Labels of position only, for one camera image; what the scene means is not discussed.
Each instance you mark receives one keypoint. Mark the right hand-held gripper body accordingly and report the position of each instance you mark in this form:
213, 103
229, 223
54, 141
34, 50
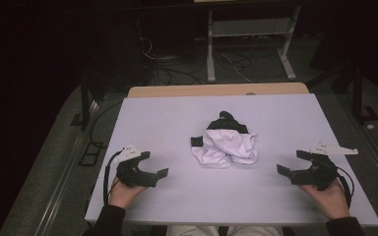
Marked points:
323, 170

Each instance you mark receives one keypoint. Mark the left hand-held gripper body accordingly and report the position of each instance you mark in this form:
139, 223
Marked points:
128, 172

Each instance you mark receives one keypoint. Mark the white underwear with black waistband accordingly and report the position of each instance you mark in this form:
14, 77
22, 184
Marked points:
229, 147

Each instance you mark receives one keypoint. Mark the person's left hand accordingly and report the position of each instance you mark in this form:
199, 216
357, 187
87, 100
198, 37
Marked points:
124, 193

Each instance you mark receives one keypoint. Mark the person's right hand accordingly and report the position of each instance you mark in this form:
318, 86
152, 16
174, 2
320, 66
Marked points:
331, 200

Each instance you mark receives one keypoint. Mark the white board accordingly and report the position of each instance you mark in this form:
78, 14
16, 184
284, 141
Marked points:
177, 203

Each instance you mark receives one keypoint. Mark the small white round object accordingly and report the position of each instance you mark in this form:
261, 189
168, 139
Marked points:
369, 127

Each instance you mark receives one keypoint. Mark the person's legs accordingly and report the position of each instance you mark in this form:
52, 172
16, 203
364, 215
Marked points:
193, 231

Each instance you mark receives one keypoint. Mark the black metal stand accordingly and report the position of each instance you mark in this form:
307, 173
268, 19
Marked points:
85, 98
357, 95

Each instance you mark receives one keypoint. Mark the white metal stand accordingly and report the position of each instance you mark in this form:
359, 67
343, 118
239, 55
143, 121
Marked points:
249, 28

